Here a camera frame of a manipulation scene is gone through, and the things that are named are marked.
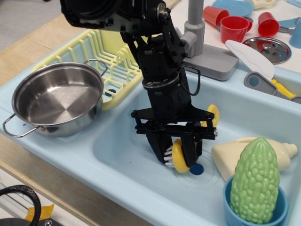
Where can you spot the steel pot lid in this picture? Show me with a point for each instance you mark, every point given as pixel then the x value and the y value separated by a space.
pixel 274 50

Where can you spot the red cup right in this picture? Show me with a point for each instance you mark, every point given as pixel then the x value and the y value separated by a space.
pixel 268 26

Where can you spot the white toy knife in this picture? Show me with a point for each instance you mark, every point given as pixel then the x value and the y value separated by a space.
pixel 254 60

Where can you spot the red cup front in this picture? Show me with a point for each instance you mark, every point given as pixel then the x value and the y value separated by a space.
pixel 234 28

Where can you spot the green bumpy toy gourd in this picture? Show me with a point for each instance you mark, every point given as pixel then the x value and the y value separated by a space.
pixel 254 188

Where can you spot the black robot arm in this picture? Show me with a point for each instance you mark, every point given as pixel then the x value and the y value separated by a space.
pixel 144 25

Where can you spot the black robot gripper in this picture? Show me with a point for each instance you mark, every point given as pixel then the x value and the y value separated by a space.
pixel 172 114

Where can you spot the yellow toy utensil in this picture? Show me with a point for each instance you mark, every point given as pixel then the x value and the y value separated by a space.
pixel 282 89

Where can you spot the light blue toy sink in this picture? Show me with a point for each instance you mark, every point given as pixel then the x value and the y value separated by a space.
pixel 109 157

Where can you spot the stainless steel pot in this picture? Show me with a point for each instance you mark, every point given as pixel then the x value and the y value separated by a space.
pixel 61 99

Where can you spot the red cup lying left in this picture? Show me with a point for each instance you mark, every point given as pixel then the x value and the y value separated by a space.
pixel 214 15

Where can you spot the cream toy item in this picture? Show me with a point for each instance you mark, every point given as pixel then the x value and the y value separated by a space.
pixel 258 4

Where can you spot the yellow tape piece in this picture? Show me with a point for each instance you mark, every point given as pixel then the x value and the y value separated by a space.
pixel 46 212

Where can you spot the blue plastic plate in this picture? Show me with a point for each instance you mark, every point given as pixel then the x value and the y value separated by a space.
pixel 235 7

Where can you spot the grey toy faucet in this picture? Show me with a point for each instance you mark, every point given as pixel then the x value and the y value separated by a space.
pixel 210 61

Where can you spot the blue toy utensil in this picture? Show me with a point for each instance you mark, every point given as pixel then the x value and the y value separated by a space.
pixel 290 23

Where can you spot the light blue cup edge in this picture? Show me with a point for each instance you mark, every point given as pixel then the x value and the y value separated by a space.
pixel 295 39

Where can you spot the cream toy detergent bottle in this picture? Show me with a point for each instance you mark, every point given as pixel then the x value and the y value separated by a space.
pixel 226 155

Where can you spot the yellow plastic dish rack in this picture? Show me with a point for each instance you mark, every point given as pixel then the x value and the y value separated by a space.
pixel 123 73

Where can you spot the yellow toy dish brush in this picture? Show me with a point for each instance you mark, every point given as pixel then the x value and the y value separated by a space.
pixel 174 157

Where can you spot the grey toy utensil handle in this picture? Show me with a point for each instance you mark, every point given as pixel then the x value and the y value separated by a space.
pixel 256 81

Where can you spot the blue plastic cup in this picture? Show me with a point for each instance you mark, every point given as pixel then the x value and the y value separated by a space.
pixel 232 219

